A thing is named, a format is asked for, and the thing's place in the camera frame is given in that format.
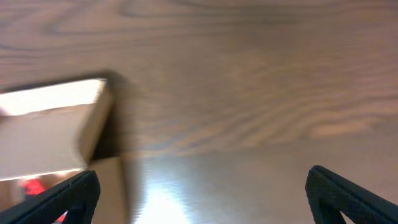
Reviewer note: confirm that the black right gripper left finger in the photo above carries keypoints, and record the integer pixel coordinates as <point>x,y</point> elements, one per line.
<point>76,198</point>

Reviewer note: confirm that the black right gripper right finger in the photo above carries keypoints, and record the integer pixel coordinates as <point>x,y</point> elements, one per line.
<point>332,197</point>

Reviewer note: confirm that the red utility knife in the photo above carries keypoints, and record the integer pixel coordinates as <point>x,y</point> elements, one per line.
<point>31,188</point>

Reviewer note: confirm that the cardboard box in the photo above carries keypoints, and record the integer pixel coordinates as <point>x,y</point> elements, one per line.
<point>56,131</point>

